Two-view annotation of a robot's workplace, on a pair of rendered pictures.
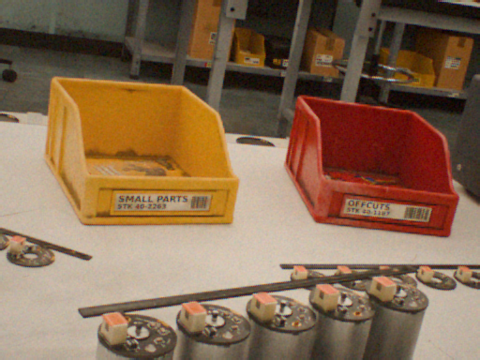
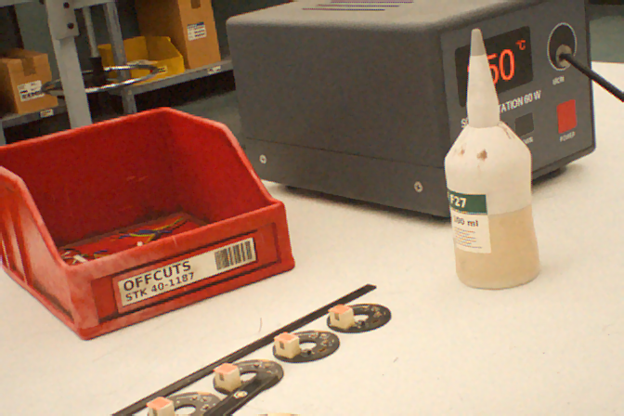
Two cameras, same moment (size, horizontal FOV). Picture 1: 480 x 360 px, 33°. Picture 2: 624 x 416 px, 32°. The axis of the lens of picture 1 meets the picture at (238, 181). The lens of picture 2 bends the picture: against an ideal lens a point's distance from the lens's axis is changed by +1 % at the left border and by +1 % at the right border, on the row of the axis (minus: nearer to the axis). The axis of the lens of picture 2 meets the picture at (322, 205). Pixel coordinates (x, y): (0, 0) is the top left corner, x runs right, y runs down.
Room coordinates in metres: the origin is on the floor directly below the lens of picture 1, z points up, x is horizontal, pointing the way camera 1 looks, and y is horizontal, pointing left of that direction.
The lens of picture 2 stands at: (0.11, -0.03, 0.92)
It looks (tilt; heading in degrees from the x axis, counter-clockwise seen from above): 18 degrees down; 342
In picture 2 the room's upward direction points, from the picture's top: 8 degrees counter-clockwise
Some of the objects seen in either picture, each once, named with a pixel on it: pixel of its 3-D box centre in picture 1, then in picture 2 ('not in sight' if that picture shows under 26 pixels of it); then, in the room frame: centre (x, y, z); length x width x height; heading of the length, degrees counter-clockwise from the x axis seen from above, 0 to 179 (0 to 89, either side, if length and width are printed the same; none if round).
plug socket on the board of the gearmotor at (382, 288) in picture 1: (384, 288); not in sight; (0.29, -0.06, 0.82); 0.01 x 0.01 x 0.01; 36
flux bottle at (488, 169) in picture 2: not in sight; (487, 156); (0.47, -0.22, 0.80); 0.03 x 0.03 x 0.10
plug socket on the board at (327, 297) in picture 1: (327, 296); not in sight; (0.27, -0.04, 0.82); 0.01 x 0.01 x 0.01; 36
